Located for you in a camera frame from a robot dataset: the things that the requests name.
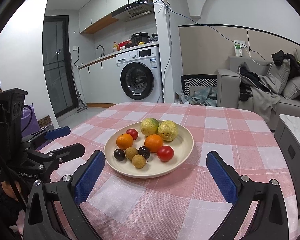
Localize grey hooded garment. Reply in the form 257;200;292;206
250;74;288;123

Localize person's left hand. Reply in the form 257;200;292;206
1;181;25;202

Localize brown longan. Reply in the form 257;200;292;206
132;154;146;169
125;147;139;161

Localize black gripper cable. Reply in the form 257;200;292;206
0;142;28;208

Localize person's dark clothing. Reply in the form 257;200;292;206
0;177;25;234

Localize grey pillow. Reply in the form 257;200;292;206
281;76;300;100
266;59;290;94

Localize black glass door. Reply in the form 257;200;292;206
42;16;74;119

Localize marble coffee table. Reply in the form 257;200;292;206
274;114;300;216

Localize white upper cabinets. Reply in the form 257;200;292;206
79;0;155;34

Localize black patterned storage basket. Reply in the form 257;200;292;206
181;74;218;105

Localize upright mop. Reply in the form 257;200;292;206
69;52;88;113

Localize purple bag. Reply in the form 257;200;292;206
21;103;41;137

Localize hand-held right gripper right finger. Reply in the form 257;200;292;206
206;151;291;240

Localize yellow guava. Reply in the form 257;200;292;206
157;121;179;141
140;118;160;137

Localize black electric cooker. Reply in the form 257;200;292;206
131;32;150;46

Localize steel range hood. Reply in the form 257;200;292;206
112;0;155;22

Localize black jacket white piping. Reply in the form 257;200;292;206
237;62;268;102

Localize long black wall cable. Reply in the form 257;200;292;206
162;4;269;100

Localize white washing machine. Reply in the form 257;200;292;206
115;45;163;103

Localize orange mandarin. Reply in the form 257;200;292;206
144;134;164;153
116;133;134;150

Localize white kitchen counter cabinet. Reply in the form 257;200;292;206
78;52;117;104

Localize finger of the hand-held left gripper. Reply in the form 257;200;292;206
27;143;86;169
21;126;71;149

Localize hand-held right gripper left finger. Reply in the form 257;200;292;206
23;150;106;240

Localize white router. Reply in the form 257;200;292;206
153;0;171;8

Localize cream round plate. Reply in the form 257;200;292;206
104;120;194;179

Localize pink checked tablecloth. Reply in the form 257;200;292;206
16;102;298;240

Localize patterned cardboard box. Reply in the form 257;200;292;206
37;115;53;130

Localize white wall panel green label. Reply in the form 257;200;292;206
234;40;245;57

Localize black garment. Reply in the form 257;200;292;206
272;50;294;67

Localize grey sofa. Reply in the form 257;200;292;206
217;55;300;130

